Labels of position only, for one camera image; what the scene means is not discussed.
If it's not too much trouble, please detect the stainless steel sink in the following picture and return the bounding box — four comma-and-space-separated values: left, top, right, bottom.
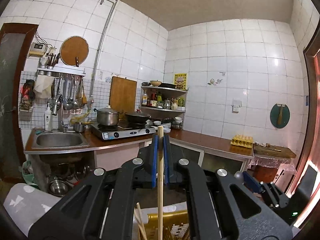
31, 131, 91, 150

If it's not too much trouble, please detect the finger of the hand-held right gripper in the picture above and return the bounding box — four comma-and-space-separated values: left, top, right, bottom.
260, 182, 290, 209
243, 171, 263, 195

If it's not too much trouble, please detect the wooden-handled hanging tool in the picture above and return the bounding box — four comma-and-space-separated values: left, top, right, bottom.
276, 103, 286, 125

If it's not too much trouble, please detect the black wok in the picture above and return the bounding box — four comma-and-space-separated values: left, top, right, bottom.
124, 109, 152, 124

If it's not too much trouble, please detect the yellowish wall control box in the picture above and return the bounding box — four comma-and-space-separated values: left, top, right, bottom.
28, 42, 48, 57

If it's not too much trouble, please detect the metal basin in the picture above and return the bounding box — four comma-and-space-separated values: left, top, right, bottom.
47, 177, 73, 197

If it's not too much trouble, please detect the yellow wall poster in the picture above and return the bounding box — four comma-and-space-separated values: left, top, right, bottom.
174, 73, 187, 90

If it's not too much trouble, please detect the steel pot with lid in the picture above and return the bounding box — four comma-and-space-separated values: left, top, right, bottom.
94, 105, 123, 127

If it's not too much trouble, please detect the plastic-covered stand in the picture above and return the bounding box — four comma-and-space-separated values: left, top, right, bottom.
249, 155, 297, 188

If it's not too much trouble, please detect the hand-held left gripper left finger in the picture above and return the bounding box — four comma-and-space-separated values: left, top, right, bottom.
27, 135, 159, 240

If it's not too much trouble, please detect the grey bear-print tablecloth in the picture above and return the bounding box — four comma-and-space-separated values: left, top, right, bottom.
4, 182, 63, 238

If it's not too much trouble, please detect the grey wall pipe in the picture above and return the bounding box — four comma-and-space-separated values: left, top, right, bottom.
34, 0, 118, 105

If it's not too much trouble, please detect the kitchen counter cabinet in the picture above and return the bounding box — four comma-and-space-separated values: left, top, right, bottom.
24, 127, 254, 178

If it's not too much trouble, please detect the metal corner shelf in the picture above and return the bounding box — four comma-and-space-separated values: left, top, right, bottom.
140, 85, 187, 113

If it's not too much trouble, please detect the metal wall rack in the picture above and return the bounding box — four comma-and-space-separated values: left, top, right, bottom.
36, 66, 86, 77

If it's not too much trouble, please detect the reddish wooden door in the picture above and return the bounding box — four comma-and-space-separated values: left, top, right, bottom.
285, 40, 320, 230

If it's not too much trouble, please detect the green round board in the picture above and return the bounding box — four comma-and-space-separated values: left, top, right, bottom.
270, 103, 290, 129

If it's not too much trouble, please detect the stack of white bowls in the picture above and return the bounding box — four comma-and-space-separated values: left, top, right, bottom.
153, 117, 173, 133

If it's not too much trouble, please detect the white pump bottle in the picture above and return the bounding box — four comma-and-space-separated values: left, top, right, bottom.
44, 103, 53, 131

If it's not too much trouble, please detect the metal faucet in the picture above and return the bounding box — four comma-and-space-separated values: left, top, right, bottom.
51, 94, 69, 132

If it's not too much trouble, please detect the green plastic bag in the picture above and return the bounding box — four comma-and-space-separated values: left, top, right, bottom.
22, 160, 40, 190

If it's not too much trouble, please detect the yellow egg carton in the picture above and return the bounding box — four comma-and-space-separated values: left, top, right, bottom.
230, 134, 253, 147

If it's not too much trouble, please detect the gas stove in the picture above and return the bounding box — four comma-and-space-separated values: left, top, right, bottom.
90, 121, 157, 141

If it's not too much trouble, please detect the thick wooden chopping block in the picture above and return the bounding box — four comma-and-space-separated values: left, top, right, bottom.
252, 142, 297, 158

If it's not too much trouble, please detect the row of condiment bottles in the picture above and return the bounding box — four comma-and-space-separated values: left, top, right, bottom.
141, 90, 186, 110

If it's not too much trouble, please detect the round wooden board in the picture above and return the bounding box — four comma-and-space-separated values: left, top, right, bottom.
60, 36, 90, 67

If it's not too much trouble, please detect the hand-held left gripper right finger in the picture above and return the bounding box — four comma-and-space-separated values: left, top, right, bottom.
162, 134, 294, 240

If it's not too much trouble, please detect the white hanging cloth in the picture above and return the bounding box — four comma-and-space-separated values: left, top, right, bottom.
33, 76, 55, 99

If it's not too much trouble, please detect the rectangular wooden cutting board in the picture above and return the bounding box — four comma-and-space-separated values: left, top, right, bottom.
109, 76, 138, 113

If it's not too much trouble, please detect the mustard yellow utensil holder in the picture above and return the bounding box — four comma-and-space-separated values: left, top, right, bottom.
146, 210, 190, 240

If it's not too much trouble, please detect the metal cup of dark utensils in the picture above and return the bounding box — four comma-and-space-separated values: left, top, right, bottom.
40, 53, 61, 70

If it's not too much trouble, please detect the brown-framed glass door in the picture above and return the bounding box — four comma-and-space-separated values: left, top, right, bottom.
0, 23, 39, 180

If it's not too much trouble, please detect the yellow hose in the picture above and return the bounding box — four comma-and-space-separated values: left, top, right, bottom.
71, 110, 94, 125

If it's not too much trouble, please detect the row of hanging kitchen utensils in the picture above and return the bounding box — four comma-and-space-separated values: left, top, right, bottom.
51, 74, 88, 110

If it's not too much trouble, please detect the red and black hanging glove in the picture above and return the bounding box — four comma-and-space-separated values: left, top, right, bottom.
19, 79, 36, 112

